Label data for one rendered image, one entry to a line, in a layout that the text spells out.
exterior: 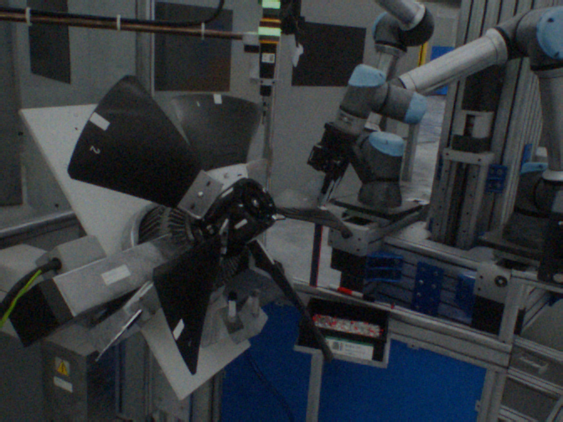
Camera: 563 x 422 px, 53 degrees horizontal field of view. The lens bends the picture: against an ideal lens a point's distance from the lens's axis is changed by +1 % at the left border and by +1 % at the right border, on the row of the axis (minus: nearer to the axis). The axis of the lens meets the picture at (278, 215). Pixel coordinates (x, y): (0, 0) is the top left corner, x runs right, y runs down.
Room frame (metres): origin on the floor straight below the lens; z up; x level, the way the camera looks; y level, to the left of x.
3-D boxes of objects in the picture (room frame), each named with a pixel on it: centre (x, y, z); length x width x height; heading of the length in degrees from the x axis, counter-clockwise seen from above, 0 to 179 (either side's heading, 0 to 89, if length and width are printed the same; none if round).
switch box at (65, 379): (1.18, 0.45, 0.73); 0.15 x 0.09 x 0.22; 62
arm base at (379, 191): (1.88, -0.34, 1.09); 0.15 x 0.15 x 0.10
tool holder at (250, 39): (1.22, 0.06, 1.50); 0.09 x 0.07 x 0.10; 97
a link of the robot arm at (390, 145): (1.89, -0.34, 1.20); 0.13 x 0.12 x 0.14; 34
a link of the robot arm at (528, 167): (1.57, -0.73, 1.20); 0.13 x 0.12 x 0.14; 8
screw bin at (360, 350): (1.31, -0.19, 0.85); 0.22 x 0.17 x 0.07; 78
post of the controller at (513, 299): (1.29, -0.59, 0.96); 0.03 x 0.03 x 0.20; 62
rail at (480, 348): (1.49, -0.21, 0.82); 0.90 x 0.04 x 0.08; 62
